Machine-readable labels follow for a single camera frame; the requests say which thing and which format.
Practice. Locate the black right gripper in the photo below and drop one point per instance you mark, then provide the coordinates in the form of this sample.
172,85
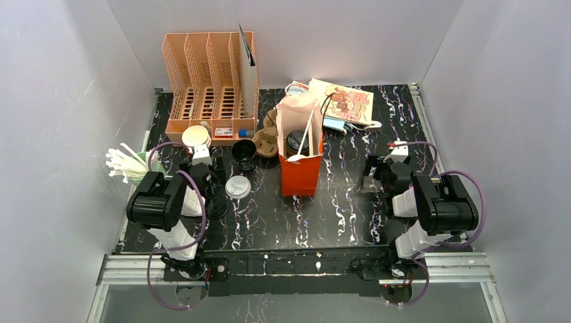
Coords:
374,173

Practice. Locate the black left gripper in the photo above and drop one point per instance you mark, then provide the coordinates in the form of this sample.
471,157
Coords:
216,192

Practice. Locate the brown pulp cup carrier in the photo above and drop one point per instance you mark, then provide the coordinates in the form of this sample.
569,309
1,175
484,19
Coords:
265,139

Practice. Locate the orange paper bag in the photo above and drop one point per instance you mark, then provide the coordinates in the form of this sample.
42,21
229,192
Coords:
300,178

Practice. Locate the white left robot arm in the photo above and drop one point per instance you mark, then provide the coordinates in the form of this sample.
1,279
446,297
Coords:
175,210

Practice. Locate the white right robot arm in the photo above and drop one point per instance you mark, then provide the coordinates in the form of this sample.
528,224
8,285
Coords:
449,209

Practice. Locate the white cup lid underneath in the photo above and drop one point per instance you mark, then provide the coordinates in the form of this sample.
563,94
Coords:
238,187

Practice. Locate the black paper cup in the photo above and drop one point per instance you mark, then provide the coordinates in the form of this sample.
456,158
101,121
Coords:
243,153

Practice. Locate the red white small box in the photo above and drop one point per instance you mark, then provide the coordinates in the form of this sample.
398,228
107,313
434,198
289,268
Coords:
223,132

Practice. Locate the green straw holder cup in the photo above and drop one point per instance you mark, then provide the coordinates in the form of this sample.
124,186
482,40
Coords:
155,162

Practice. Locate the blue capped small bottle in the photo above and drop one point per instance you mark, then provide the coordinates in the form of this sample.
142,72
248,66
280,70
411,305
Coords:
246,133

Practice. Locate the white wrapped straws bundle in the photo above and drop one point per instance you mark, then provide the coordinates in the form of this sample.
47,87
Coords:
127,164

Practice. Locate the light blue paper bag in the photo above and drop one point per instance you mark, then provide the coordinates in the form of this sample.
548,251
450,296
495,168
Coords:
348,105

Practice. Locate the orange plastic file organizer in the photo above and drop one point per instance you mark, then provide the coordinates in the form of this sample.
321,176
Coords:
204,72

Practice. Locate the grey folder in organizer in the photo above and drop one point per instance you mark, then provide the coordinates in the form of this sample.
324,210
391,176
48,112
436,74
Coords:
248,72

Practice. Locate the aluminium rail frame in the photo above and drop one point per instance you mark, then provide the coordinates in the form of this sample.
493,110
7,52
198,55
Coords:
443,267

